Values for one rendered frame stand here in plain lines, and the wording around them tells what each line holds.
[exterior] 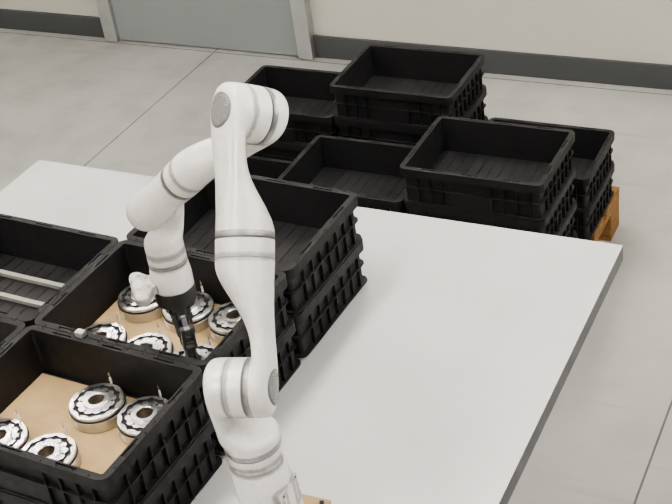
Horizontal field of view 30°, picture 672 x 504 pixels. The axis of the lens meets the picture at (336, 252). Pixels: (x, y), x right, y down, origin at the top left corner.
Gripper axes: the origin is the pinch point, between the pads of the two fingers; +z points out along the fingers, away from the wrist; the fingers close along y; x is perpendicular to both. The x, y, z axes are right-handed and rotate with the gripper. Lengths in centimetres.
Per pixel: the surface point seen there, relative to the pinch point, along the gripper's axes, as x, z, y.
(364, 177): -71, 48, 124
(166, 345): 3.7, 1.7, 4.5
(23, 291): 28, 5, 41
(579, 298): -81, 17, 2
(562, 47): -181, 71, 218
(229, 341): -6.7, -5.1, -9.1
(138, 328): 7.6, 4.5, 16.5
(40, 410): 29.0, 4.8, 0.0
